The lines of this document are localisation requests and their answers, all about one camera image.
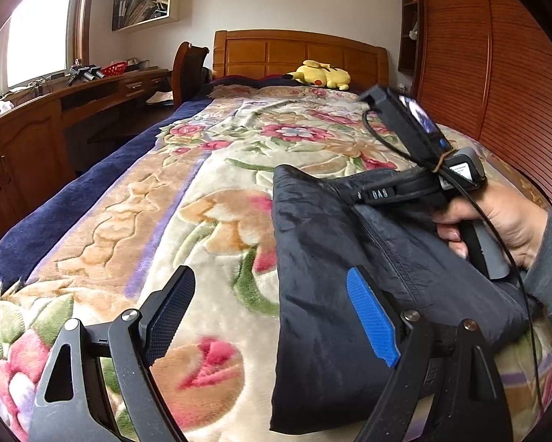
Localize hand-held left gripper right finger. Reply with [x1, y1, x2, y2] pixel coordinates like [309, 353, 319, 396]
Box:
[346, 266, 514, 442]

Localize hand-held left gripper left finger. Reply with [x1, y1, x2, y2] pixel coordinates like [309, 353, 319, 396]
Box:
[27, 264, 196, 442]

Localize dark navy jacket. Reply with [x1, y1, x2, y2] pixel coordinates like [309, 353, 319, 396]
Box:
[269, 164, 541, 436]

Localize person's right hand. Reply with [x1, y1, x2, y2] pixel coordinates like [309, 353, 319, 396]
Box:
[430, 180, 549, 271]

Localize floral blanket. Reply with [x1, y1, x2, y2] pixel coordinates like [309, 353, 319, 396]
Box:
[0, 76, 552, 442]

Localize yellow plush toy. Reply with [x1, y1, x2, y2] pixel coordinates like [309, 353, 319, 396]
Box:
[283, 60, 352, 91]

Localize wooden wardrobe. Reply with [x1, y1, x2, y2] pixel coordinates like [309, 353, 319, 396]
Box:
[414, 0, 552, 208]

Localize wooden open side shelf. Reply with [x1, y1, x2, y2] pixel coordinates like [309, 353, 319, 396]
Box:
[398, 0, 419, 74]

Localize wooden headboard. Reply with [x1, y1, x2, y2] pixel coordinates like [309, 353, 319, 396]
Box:
[212, 30, 390, 93]

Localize wooden desk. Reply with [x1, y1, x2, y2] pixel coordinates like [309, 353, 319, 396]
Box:
[0, 69, 173, 268]

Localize wooden chair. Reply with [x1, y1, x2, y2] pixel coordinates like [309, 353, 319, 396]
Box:
[171, 41, 212, 106]

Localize black device on desk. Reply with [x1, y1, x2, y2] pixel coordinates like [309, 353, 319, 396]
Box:
[68, 62, 105, 84]

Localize window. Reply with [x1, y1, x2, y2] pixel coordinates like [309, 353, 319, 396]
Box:
[0, 0, 95, 102]

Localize black cable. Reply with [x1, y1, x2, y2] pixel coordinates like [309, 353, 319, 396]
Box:
[361, 97, 546, 408]

